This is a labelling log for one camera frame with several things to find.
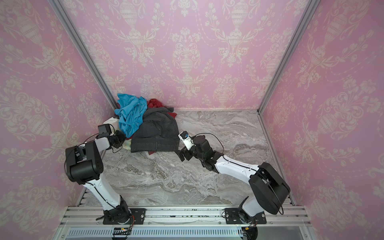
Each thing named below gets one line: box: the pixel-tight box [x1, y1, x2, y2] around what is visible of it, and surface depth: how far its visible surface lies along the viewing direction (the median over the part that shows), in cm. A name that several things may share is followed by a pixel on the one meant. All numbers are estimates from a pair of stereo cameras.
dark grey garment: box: [130, 107, 180, 153], surface depth 104 cm
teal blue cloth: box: [114, 93, 148, 138], surface depth 105 cm
